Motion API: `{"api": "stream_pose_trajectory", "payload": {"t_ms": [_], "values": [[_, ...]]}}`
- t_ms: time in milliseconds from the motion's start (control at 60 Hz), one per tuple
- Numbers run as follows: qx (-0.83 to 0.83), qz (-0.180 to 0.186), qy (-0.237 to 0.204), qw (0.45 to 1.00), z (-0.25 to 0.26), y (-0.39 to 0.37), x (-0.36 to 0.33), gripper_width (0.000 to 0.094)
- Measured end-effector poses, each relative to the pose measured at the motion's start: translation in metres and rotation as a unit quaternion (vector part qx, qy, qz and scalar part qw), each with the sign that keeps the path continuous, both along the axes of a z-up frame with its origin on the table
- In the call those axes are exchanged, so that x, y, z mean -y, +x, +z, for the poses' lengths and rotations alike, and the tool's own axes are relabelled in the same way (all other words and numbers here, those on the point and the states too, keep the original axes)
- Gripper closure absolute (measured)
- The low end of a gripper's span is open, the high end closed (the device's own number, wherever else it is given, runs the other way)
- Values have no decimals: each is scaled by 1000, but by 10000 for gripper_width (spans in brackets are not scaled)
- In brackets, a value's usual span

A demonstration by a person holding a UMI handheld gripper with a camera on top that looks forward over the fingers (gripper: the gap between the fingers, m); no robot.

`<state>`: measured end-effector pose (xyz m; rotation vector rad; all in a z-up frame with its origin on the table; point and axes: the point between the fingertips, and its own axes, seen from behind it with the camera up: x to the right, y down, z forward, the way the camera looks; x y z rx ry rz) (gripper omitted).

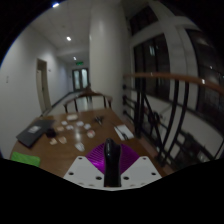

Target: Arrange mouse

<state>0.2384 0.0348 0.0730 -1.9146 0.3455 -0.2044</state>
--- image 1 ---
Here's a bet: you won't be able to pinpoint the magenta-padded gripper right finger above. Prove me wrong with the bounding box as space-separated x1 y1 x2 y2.
119 143 163 188

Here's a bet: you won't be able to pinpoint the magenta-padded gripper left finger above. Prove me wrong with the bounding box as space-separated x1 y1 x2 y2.
62 143 106 188

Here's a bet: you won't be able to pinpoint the green mouse pad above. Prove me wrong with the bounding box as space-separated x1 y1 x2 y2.
9 151 42 168

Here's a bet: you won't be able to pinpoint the round white pink tag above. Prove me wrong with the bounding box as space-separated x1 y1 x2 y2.
86 129 97 139

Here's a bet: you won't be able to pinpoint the dark pen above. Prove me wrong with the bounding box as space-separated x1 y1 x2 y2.
115 126 130 141

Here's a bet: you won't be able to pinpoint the small black box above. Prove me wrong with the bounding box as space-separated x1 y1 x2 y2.
45 128 57 139

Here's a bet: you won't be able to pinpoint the black scissors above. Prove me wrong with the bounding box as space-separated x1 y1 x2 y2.
93 115 105 126

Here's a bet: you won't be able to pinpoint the dark grey laptop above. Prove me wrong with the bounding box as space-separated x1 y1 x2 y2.
15 118 55 149

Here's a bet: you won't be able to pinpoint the brown wooden chair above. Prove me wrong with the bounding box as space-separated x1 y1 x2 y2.
62 83 114 114

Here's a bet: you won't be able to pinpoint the glass double door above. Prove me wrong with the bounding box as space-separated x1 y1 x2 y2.
71 67 90 92

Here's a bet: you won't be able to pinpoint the beige side door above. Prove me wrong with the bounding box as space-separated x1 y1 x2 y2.
35 58 53 115

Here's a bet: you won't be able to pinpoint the black railing with wooden handrail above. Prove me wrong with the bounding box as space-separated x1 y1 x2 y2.
121 71 224 167

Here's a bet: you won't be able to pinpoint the ceiling lights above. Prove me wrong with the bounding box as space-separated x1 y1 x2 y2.
51 1 78 62

